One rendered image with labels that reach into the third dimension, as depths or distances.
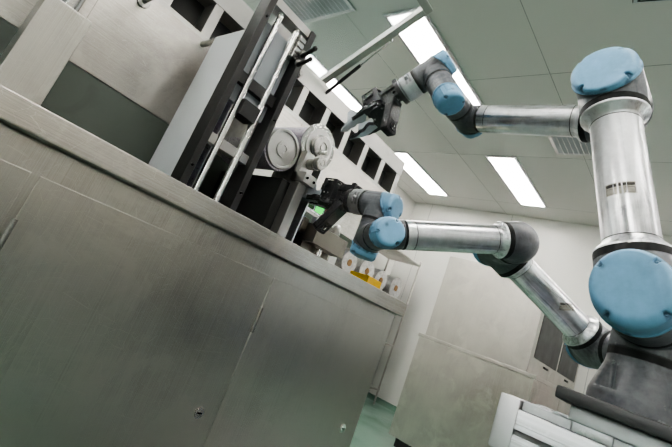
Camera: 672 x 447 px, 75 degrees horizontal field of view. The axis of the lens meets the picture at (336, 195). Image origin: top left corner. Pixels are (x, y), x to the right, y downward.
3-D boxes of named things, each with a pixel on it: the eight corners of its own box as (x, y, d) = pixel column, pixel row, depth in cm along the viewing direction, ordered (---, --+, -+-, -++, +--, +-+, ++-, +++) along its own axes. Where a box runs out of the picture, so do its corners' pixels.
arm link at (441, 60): (450, 58, 115) (440, 41, 121) (414, 83, 119) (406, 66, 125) (462, 77, 120) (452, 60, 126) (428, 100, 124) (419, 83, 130)
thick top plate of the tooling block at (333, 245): (312, 242, 137) (319, 224, 139) (238, 223, 164) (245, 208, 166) (342, 259, 148) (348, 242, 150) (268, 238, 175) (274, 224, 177)
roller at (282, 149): (261, 157, 124) (278, 120, 127) (212, 153, 141) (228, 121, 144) (289, 176, 132) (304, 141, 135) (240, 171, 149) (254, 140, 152)
